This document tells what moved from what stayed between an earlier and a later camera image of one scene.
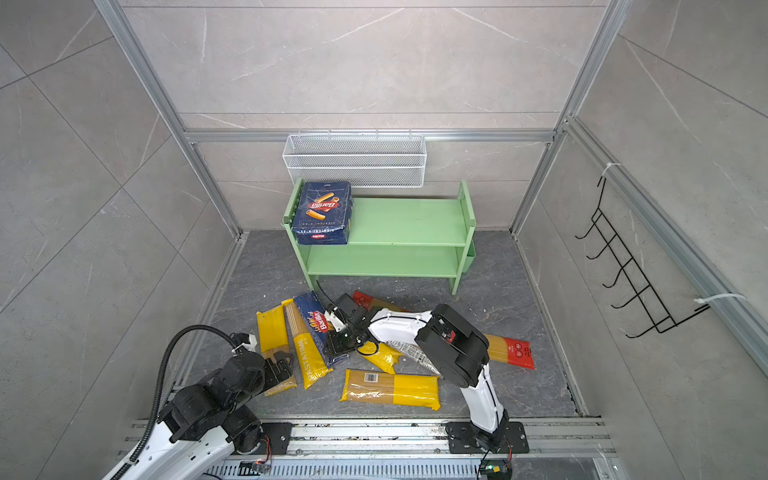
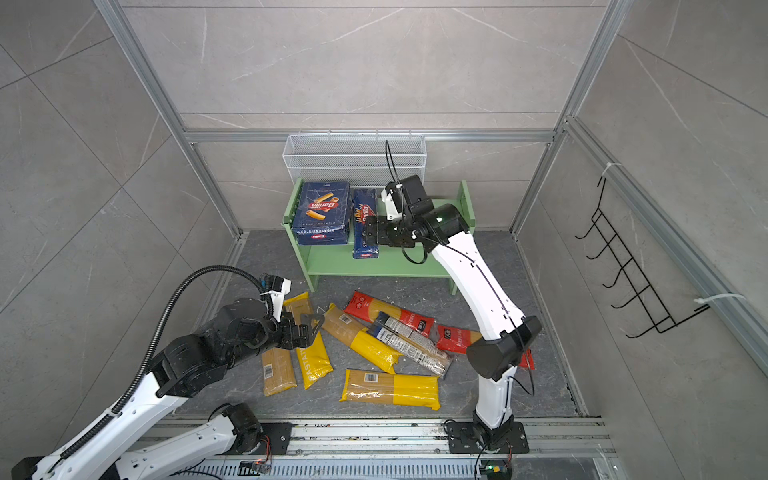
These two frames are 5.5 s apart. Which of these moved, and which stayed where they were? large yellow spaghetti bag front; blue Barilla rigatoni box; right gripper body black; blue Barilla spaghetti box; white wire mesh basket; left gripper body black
Moved: blue Barilla spaghetti box; left gripper body black; right gripper body black
Stayed: white wire mesh basket; large yellow spaghetti bag front; blue Barilla rigatoni box
